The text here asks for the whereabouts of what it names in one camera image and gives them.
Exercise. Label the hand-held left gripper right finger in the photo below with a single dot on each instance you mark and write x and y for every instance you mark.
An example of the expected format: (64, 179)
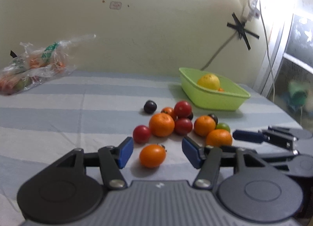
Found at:
(190, 151)

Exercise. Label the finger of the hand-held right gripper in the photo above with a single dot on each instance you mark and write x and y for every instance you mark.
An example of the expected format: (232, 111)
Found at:
(247, 135)
(271, 156)

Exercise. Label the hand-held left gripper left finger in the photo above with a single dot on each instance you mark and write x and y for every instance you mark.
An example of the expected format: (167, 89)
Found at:
(126, 152)

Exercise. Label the red tomato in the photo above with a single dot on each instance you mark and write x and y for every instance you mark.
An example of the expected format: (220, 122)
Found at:
(141, 133)
(183, 126)
(182, 109)

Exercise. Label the green lime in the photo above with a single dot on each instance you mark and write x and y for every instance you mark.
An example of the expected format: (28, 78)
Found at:
(223, 126)

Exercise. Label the dark purple plum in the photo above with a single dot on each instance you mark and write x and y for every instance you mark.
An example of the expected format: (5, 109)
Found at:
(214, 117)
(149, 107)
(190, 116)

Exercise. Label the green plastic basket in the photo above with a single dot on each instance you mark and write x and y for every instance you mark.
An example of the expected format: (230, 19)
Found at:
(215, 101)

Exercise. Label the small orange tomato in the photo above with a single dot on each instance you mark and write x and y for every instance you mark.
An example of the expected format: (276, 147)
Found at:
(168, 112)

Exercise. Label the striped bed sheet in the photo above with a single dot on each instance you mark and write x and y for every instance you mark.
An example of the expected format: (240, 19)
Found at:
(73, 118)

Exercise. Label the green plastic cup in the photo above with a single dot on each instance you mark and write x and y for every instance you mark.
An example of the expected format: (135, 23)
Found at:
(297, 95)

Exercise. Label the yellow lemon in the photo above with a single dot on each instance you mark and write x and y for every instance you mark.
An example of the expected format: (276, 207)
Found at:
(208, 81)

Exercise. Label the black tape cross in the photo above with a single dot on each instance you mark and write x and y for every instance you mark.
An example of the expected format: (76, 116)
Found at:
(240, 29)

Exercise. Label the clear plastic bag of produce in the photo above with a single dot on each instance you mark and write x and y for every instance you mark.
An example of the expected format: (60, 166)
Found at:
(36, 67)

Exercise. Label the white power strip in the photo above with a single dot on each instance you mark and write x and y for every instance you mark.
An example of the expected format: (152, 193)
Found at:
(253, 3)

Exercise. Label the window frame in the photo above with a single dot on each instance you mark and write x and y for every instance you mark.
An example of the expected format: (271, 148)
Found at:
(281, 45)

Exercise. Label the small wall sticker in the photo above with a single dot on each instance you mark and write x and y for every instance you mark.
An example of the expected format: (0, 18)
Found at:
(115, 5)

